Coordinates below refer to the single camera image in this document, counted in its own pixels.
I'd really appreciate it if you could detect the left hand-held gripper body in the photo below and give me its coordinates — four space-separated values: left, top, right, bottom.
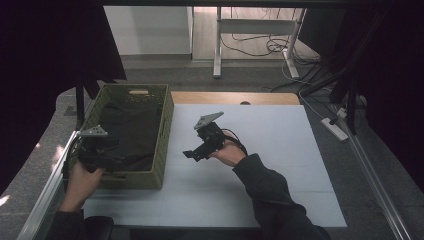
77 124 118 173

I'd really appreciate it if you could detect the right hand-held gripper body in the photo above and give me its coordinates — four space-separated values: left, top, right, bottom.
193 111 229 158

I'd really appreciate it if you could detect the dark cloth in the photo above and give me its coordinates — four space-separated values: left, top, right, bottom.
95 99 164 173

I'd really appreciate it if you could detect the green woven basket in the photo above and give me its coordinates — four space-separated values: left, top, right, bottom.
61 83 175 191

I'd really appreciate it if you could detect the person's right hand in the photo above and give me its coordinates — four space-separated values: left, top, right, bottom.
209 130 248 168

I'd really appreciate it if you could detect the person's left hand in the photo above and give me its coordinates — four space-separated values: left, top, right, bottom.
59 161 107 214

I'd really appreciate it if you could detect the wooden table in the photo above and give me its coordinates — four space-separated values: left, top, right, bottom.
170 91 301 106

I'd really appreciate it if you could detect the black metal stand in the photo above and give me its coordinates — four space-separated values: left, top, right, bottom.
345 79 358 136
75 78 101 132

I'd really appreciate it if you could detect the white table mat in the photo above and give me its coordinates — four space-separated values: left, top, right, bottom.
82 103 348 229

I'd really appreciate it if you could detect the black curtain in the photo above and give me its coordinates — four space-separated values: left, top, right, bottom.
0 0 128 197
328 0 424 192

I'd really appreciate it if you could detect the white cabinet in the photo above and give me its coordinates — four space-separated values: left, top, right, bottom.
103 5 195 56

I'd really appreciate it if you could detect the white power strip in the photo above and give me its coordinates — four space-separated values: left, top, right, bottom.
320 117 349 142

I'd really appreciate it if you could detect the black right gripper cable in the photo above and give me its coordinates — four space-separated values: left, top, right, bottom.
221 127 249 157

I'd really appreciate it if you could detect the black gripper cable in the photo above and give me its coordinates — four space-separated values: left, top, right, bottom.
60 135 83 183
221 127 249 157

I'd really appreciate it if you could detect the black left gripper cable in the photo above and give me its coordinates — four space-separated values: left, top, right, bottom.
60 135 83 183

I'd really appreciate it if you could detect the aluminium rail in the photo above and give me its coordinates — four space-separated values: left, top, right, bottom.
331 105 413 240
16 129 82 240

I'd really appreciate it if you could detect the tangle of floor cables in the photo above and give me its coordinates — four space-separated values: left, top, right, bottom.
220 7 323 68

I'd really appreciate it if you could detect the white desk frame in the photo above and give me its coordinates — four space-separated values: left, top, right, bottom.
213 6 307 80

